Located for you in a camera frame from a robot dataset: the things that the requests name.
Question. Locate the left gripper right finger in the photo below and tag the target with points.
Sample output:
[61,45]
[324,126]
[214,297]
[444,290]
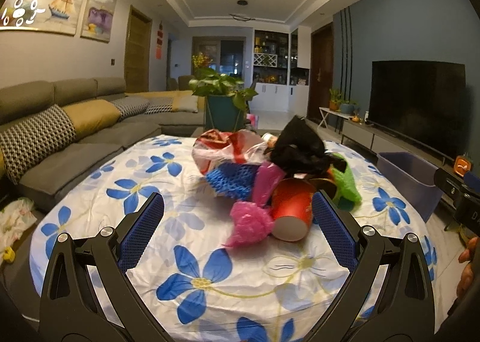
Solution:
[387,296]

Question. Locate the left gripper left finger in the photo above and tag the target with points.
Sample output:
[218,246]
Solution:
[70,309]

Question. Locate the green foam net sleeve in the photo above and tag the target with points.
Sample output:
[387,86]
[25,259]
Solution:
[347,197]

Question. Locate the purple plastic trash bin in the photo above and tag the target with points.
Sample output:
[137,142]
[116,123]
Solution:
[413,178]

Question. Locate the person's right hand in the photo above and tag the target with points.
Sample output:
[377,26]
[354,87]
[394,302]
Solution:
[467,274]

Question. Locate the orange retro speaker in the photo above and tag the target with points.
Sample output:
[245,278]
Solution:
[462,165]

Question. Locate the large black television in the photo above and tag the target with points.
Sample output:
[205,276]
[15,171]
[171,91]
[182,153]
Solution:
[424,101]

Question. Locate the grey tv cabinet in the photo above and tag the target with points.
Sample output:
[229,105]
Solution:
[377,141]

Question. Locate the floral white blue tablecloth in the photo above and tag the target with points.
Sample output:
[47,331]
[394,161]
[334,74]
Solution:
[197,289]

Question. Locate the grey sectional sofa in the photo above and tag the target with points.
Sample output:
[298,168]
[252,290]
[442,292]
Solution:
[174,113]

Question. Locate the small plant blue pot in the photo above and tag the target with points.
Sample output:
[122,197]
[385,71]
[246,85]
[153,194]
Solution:
[348,107]

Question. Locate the small plant orange pot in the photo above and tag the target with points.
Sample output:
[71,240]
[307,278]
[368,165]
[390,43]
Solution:
[335,99]

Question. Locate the houndstooth cushion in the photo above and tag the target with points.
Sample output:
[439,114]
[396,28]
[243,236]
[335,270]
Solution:
[131,106]
[30,141]

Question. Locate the small white side table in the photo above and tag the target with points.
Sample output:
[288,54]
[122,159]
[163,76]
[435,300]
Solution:
[326,112]

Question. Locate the pink plastic bag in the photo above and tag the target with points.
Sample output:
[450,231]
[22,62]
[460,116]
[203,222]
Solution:
[267,179]

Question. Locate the black plastic bag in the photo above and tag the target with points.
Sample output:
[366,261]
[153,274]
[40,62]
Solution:
[300,150]

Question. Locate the yellow cushion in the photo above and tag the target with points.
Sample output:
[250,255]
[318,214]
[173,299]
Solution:
[91,116]

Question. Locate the blue foam net sleeve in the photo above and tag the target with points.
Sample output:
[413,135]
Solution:
[233,180]

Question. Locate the dark wooden door right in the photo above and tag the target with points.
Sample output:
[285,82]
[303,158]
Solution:
[321,71]

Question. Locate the red white plastic bag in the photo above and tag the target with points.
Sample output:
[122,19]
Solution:
[213,147]

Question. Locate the small drink bottle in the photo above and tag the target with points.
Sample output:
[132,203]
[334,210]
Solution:
[270,139]

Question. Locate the teal plant pot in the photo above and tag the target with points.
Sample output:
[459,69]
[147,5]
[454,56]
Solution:
[221,114]

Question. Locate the white display cabinet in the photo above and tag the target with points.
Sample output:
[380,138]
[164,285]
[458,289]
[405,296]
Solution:
[281,68]

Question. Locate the green potted plant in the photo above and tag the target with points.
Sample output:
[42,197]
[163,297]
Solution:
[207,82]

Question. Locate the brown wooden door left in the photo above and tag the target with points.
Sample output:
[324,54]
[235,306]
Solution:
[137,51]

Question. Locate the yellow flower bouquet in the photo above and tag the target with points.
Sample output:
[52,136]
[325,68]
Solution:
[201,60]

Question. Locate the purple abstract painting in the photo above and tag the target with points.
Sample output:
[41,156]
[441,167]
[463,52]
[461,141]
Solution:
[98,20]

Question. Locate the red wall decoration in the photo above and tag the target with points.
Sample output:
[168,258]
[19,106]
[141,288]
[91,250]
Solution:
[159,41]

